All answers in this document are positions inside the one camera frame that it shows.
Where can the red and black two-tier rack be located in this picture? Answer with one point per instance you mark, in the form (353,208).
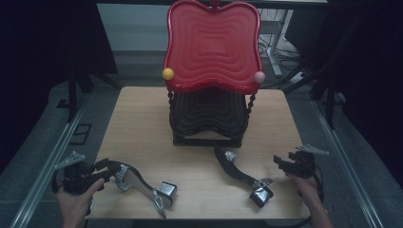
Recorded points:
(212,47)

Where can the dark curtain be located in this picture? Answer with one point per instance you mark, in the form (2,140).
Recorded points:
(374,63)
(38,47)

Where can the black metal stand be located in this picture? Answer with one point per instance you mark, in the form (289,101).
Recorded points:
(329,95)
(72,91)

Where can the person's left hand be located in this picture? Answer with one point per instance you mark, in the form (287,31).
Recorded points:
(76,205)

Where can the white desk leg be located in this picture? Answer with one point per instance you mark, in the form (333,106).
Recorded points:
(273,53)

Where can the black floor outlet box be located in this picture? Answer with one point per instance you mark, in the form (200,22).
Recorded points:
(80,134)

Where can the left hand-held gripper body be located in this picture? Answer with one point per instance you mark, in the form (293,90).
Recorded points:
(76,177)

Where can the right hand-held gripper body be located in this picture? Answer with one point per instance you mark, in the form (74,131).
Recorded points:
(302,164)

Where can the person's right hand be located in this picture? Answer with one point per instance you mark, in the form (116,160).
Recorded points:
(307,190)

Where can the metal floor rail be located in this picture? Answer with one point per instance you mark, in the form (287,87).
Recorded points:
(47,164)
(345,164)

